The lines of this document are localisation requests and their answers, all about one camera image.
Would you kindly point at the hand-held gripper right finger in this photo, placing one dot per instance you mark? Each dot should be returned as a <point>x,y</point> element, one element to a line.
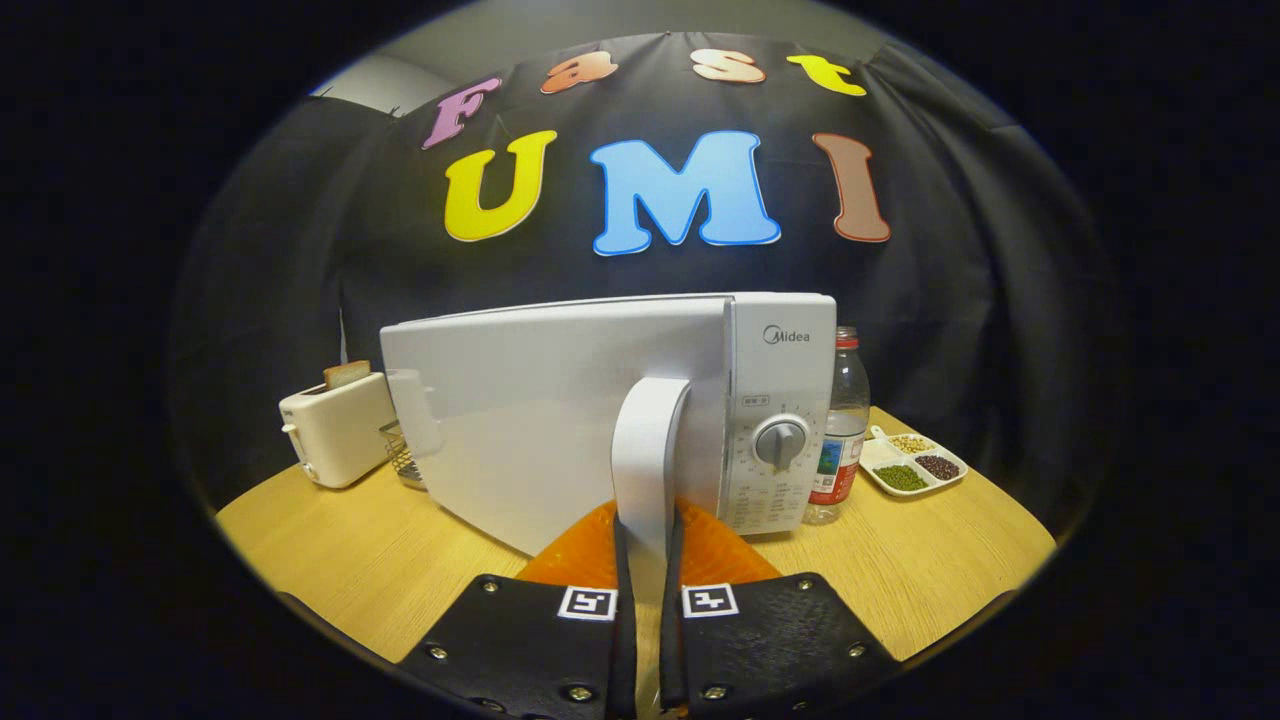
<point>780,650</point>

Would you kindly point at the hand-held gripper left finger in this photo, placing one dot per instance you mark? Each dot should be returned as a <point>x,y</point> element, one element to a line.
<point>520,650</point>

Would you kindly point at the white microwave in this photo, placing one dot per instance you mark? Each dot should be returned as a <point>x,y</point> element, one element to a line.
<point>540,420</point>

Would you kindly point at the white divided bean dish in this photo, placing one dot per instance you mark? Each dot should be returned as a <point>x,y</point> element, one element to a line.
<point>885,455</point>

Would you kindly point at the clear plastic water bottle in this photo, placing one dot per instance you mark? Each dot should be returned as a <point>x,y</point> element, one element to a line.
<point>845,410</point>

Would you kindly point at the white toaster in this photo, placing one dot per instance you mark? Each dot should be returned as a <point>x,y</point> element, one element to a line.
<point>340,435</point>

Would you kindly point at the toast slice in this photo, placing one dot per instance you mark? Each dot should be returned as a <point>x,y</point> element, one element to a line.
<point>347,375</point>

